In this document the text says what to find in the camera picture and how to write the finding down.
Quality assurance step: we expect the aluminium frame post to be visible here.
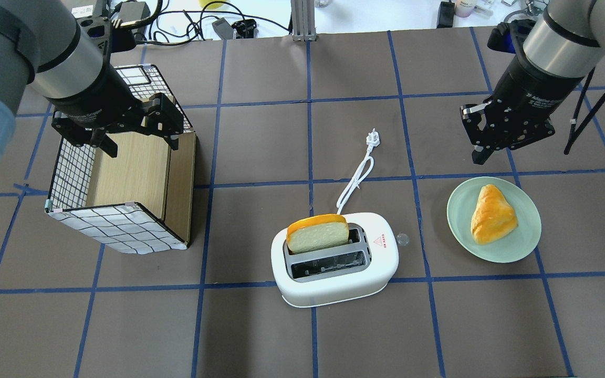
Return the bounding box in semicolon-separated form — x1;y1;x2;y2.
290;0;317;41

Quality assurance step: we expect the grid-pattern fabric storage basket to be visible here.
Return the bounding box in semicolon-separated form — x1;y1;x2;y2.
44;64;196;254

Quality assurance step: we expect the white two-slot toaster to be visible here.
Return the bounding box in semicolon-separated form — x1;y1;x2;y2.
270;213;399;307

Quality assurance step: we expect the light green plate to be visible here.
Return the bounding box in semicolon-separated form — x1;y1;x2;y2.
446;177;541;263

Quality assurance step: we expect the golden triangular pastry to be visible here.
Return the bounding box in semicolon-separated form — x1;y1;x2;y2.
471;184;518;245

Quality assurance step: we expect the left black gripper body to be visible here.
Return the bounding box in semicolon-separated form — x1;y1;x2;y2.
48;67;185;148

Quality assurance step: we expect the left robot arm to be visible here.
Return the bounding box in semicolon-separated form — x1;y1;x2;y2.
0;1;185;159

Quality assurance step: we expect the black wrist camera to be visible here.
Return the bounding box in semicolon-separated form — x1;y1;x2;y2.
487;20;524;54

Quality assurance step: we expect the white toaster power cord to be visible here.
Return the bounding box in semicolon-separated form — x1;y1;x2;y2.
336;129;381;215

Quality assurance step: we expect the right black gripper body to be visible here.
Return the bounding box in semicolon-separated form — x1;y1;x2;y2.
460;55;581;153

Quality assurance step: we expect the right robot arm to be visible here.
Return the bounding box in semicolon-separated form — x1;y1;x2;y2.
460;1;605;165

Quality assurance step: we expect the black power adapter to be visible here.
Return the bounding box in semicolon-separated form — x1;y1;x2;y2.
435;1;455;28

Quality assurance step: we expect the yellow toast slice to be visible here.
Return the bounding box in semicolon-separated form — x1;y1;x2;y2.
286;214;350;255

